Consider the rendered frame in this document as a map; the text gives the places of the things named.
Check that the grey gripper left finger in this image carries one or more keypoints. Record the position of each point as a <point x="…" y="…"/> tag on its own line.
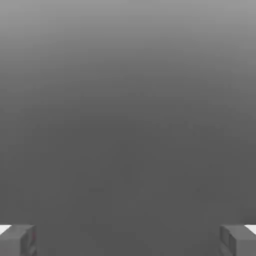
<point x="16" y="241"/>

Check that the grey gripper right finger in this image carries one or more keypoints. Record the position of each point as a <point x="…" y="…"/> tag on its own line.
<point x="240" y="241"/>

